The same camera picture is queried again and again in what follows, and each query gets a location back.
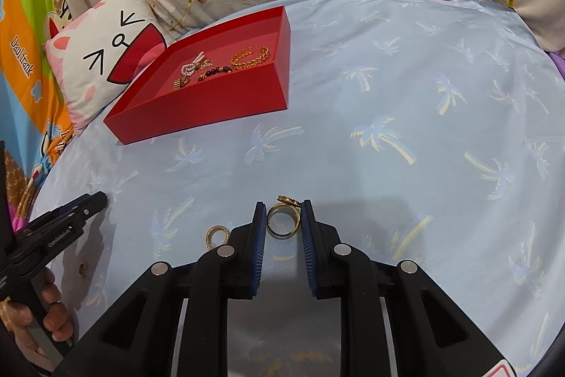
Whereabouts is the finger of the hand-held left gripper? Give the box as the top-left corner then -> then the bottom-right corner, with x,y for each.
11,211 -> 98,263
31,190 -> 109,228

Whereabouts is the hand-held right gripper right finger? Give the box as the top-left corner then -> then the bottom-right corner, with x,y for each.
300,199 -> 508,377

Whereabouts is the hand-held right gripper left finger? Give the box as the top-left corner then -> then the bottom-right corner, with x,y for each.
53,201 -> 268,377

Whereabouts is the gold medallion ring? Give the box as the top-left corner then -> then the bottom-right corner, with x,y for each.
266,195 -> 303,237

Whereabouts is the red cardboard box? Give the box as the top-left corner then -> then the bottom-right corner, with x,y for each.
103,5 -> 292,146

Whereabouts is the white pearl bracelet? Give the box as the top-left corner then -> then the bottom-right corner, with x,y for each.
180,51 -> 215,78

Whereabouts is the black bead bracelet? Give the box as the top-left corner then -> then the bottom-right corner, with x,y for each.
197,65 -> 233,83

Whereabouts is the gold chain bangle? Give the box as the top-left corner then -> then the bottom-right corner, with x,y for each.
231,46 -> 271,71

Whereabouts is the person's left hand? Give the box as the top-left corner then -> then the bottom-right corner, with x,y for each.
0,266 -> 75,362

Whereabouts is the colourful cartoon blanket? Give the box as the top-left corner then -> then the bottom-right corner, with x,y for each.
0,0 -> 78,228

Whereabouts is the cat face pillow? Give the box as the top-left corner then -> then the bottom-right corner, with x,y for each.
43,0 -> 168,137

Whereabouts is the light blue palm-print sheet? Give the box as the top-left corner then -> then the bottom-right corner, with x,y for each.
31,0 -> 565,377

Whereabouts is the purple cloth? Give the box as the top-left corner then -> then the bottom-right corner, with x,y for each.
547,50 -> 565,77

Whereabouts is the gold open hoop ring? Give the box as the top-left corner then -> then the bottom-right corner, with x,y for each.
204,225 -> 230,249

